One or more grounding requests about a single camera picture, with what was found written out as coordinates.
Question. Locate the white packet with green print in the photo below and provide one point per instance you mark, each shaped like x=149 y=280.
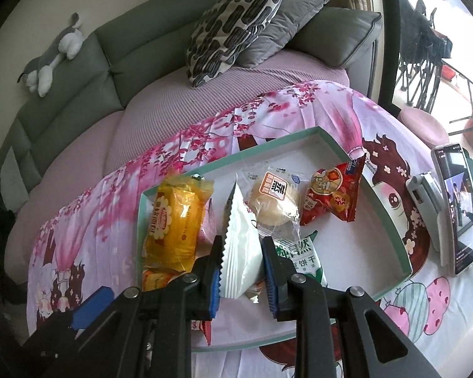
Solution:
x=240 y=252

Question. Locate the red and white milk packet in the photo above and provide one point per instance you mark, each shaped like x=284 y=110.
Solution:
x=205 y=328

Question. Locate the red triangular snack packet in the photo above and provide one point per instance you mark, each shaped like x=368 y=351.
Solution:
x=331 y=197

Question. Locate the black and white patterned pillow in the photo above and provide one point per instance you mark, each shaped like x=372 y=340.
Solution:
x=228 y=31

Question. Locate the smartphone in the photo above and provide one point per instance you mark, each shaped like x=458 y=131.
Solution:
x=461 y=204

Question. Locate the grey pillow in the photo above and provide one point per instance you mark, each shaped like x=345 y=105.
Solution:
x=283 y=27

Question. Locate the green and white cracker packet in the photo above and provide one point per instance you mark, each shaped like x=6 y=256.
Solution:
x=303 y=262

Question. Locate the pink round stool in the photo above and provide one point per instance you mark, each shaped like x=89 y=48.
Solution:
x=421 y=126

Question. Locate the black door frame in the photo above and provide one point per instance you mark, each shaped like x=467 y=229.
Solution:
x=390 y=27

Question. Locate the grey sofa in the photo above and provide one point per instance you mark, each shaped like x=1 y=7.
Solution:
x=142 y=47

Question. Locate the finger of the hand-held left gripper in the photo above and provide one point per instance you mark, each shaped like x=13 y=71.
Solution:
x=90 y=307

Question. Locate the beige orange snack packet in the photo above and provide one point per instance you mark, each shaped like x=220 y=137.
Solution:
x=155 y=279

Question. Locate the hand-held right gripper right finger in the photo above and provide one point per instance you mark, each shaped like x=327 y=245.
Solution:
x=272 y=279

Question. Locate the black folding chair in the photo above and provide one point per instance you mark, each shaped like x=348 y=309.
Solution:
x=421 y=35

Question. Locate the clear bun packet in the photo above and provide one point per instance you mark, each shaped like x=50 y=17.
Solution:
x=272 y=204

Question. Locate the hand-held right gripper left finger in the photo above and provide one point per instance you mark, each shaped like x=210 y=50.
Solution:
x=213 y=283

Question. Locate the printed cartoon blanket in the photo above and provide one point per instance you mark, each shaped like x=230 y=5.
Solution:
x=449 y=303

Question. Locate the pink sofa seat cover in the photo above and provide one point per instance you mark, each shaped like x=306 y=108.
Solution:
x=161 y=126

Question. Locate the white tray with green rim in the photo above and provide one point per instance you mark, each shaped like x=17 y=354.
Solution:
x=339 y=244

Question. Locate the grey and white plush toy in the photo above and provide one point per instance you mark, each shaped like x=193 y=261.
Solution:
x=69 y=43

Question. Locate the light grey cushion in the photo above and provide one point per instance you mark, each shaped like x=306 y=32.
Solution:
x=14 y=177

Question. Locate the yellow cake packet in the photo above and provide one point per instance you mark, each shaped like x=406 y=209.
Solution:
x=173 y=224

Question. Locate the black cloth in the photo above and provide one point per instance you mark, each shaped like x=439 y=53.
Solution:
x=0 y=244

